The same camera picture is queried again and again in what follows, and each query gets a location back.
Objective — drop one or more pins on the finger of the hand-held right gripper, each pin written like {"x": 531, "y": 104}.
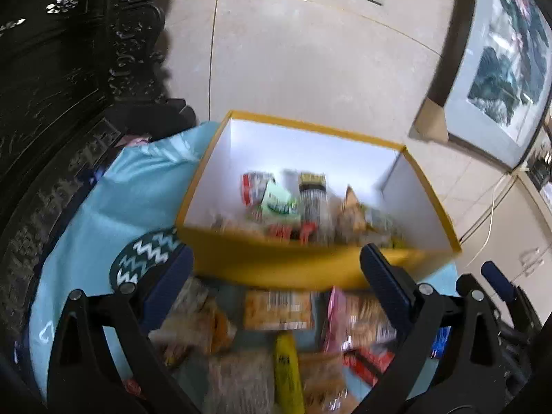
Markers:
{"x": 465, "y": 280}
{"x": 498, "y": 278}

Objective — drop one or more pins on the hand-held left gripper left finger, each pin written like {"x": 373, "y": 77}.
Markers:
{"x": 168, "y": 289}

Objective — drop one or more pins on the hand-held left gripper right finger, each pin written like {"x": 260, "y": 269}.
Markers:
{"x": 388, "y": 284}

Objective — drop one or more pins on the light brown biscuit packet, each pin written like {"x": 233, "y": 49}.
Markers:
{"x": 194, "y": 323}

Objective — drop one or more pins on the pink edged cracker packet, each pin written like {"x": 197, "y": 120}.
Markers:
{"x": 358, "y": 323}

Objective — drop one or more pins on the tan pastry packet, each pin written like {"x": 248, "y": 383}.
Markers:
{"x": 351, "y": 216}

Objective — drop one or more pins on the yellow cardboard box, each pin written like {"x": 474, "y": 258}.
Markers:
{"x": 276, "y": 263}

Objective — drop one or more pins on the black striped gold packet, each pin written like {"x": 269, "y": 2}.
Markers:
{"x": 312, "y": 202}

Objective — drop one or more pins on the clear grain cake packet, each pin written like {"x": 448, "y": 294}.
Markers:
{"x": 241, "y": 381}

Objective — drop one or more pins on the orange bread packet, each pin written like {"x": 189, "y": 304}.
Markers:
{"x": 323, "y": 384}

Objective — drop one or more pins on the small yellow snack packet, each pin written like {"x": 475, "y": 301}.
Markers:
{"x": 288, "y": 371}

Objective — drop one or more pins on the green white snack packet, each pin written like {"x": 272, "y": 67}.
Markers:
{"x": 278, "y": 203}

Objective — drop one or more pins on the blue snack packet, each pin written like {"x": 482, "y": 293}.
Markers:
{"x": 440, "y": 341}

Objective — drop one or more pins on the red dark snack packet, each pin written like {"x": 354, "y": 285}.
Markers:
{"x": 366, "y": 363}

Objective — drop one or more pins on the light blue printed tablecloth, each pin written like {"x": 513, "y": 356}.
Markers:
{"x": 129, "y": 207}

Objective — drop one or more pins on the orange cracker packet with barcode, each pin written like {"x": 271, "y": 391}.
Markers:
{"x": 278, "y": 310}

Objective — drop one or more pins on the framed ink painting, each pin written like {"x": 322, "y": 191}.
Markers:
{"x": 542, "y": 159}

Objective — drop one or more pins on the cardboard corner protector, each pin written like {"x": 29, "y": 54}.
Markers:
{"x": 429, "y": 121}

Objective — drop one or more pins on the framed lotus painting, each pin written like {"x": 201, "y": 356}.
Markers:
{"x": 504, "y": 64}

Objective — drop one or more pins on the dark carved wooden screen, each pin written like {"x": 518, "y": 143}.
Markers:
{"x": 51, "y": 95}

